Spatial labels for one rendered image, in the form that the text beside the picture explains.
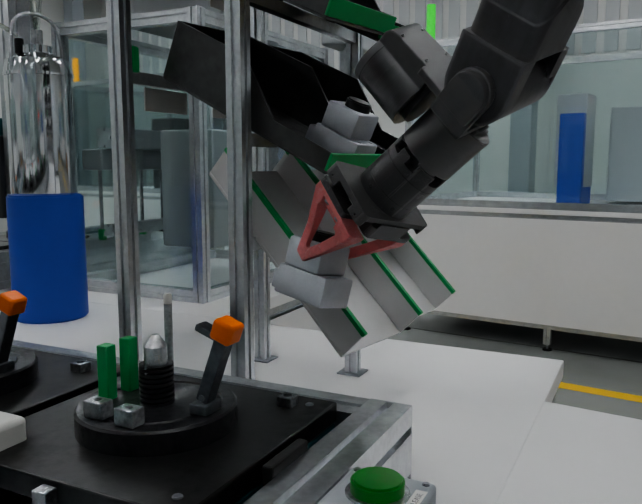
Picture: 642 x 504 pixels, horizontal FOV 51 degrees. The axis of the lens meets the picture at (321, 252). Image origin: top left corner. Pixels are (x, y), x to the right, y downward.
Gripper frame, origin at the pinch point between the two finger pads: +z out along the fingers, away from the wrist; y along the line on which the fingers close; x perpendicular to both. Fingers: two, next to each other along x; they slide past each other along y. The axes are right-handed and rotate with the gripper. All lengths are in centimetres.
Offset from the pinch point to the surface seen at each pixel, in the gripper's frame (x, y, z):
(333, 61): -618, -721, 295
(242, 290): -4.2, -1.8, 13.1
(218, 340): 7.6, 14.7, 3.1
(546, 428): 22.4, -35.0, 4.5
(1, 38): -118, -22, 70
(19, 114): -77, -12, 58
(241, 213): -10.8, -0.5, 7.4
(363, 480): 22.4, 11.3, -1.6
